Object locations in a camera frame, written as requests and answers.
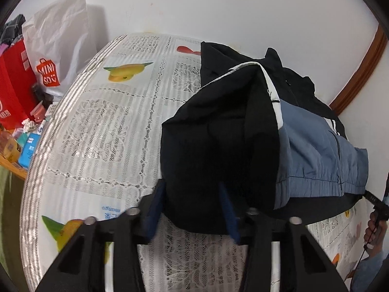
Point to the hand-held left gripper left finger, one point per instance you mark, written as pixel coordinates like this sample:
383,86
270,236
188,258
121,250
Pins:
154,210

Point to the wooden side table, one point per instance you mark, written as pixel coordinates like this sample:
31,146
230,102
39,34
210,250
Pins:
15,168

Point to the white paper shopping bag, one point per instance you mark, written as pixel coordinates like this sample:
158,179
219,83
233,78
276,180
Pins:
60,45

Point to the blue small box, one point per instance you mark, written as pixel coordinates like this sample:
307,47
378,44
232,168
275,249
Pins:
29,150

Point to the person's right forearm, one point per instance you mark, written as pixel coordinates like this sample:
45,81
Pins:
372,270

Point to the brown wooden door frame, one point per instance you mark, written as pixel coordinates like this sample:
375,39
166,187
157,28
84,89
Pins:
361,70

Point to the green cloth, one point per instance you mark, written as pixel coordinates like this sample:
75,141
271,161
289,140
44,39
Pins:
10,219

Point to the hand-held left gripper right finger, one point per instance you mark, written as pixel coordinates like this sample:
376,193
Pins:
228,216

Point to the black white blue jacket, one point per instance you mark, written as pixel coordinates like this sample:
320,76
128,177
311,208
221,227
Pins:
218,146

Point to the yellow snack packet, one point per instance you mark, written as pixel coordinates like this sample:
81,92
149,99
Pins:
9,147

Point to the dark plaid cloth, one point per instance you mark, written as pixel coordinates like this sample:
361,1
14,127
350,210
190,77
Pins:
12,30

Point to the fruit print lace tablecloth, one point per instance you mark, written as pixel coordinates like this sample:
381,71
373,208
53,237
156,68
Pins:
106,140

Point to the person's right hand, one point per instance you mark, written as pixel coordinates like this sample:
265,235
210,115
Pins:
372,234

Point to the red paper bag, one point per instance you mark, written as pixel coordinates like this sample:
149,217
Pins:
13,79

